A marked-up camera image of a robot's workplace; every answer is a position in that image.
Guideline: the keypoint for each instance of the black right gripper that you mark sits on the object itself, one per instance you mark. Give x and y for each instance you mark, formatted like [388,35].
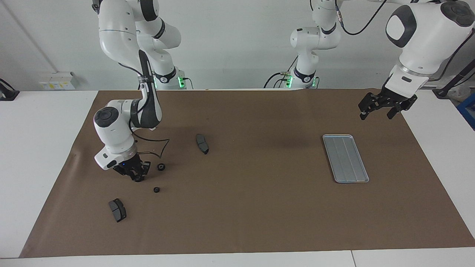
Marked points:
[133,167]

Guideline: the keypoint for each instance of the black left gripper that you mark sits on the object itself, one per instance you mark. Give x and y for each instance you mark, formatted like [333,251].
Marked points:
[399,99]

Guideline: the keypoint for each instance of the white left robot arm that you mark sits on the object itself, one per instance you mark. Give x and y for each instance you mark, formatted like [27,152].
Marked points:
[426,33]

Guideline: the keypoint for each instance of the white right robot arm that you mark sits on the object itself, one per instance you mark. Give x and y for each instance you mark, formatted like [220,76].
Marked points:
[118,40]

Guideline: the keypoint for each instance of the silver ribbed metal tray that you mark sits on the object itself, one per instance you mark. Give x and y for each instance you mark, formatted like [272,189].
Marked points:
[345,159]

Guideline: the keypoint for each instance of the stacked dark grey brake pads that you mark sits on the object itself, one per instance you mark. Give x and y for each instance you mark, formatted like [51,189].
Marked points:
[117,210]

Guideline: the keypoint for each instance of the single dark grey brake pad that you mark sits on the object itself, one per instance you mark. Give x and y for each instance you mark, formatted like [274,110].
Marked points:
[202,144]

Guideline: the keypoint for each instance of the black stand leg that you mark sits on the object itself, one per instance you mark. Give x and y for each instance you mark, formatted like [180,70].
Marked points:
[452,83]

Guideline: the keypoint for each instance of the blue box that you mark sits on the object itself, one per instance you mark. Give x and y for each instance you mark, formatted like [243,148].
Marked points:
[468,111]

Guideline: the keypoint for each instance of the brown paper table mat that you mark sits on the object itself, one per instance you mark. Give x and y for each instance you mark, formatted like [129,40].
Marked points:
[259,204]

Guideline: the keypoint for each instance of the small black table clamp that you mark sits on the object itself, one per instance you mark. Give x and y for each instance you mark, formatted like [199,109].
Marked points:
[7,92]

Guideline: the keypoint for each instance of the white wall socket box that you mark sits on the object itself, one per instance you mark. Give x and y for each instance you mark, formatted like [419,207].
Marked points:
[57,81]

